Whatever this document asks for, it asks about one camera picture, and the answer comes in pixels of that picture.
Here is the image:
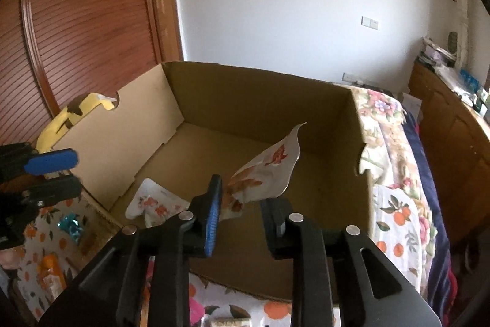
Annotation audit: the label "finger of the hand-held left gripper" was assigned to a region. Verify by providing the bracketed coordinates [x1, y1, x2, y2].
[0, 143, 79, 182]
[0, 175, 83, 215]

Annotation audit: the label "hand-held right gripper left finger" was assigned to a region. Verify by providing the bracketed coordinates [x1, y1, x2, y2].
[38, 174, 223, 327]

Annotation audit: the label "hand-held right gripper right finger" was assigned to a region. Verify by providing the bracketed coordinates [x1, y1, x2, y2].
[260, 198, 442, 327]

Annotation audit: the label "white orange-leaf snack packet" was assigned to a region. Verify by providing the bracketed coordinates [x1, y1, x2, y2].
[221, 123, 307, 222]

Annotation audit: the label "white red-flower snack packet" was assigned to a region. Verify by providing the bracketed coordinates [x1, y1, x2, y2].
[125, 178, 191, 228]

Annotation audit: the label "brown cardboard box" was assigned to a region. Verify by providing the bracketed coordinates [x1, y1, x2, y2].
[51, 61, 374, 302]

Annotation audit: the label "yellow plush toy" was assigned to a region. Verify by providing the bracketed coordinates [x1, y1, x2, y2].
[36, 93, 117, 153]

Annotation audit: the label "teal foil candy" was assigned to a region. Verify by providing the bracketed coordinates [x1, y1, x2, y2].
[57, 214, 85, 245]

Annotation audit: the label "orange snack packet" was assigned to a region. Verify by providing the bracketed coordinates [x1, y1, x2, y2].
[38, 253, 68, 292]

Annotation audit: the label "sesame snack bar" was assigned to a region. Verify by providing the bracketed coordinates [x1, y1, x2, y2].
[209, 317, 252, 327]

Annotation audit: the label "orange-print bedsheet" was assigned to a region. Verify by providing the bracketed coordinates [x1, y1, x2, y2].
[0, 184, 439, 327]

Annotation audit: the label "floral quilt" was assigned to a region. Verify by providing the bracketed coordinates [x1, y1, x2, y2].
[352, 84, 422, 193]

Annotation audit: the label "dark blue blanket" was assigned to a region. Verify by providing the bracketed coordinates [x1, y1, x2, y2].
[402, 108, 454, 316]

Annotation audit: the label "wooden wardrobe door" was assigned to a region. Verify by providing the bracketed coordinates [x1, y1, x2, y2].
[0, 0, 183, 147]

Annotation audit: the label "white paper bag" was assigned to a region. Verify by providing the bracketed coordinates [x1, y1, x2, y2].
[402, 93, 422, 121]

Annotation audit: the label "wooden cabinet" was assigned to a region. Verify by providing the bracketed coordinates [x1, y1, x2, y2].
[408, 61, 490, 255]

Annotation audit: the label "stack of boxes and papers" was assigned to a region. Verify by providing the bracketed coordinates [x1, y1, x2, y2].
[417, 37, 458, 68]

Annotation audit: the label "assorted small bottles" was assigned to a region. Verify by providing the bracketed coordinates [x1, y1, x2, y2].
[473, 89, 490, 118]

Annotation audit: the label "pack of blue bottles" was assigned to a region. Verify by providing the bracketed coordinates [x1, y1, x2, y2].
[459, 69, 481, 91]

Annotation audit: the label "white curtain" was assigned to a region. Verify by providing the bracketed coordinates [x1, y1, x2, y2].
[440, 0, 472, 61]

